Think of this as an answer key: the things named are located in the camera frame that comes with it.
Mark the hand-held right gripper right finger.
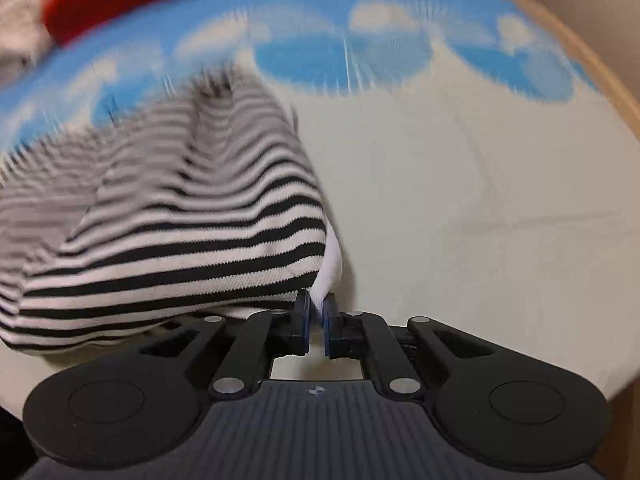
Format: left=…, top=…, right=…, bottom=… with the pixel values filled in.
left=321, top=294, right=501, bottom=401

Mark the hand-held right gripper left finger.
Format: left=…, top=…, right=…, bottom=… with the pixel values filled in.
left=140, top=289, right=312, bottom=401

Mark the black white striped garment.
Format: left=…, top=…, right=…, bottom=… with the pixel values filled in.
left=0, top=62, right=346, bottom=357

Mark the blue cloud print bed sheet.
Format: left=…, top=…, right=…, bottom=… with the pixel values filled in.
left=0, top=0, right=640, bottom=411

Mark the grey white cloth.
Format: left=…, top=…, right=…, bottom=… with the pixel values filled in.
left=0, top=0, right=86, bottom=86

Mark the wooden bed frame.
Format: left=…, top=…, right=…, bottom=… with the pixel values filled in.
left=447, top=0, right=640, bottom=143

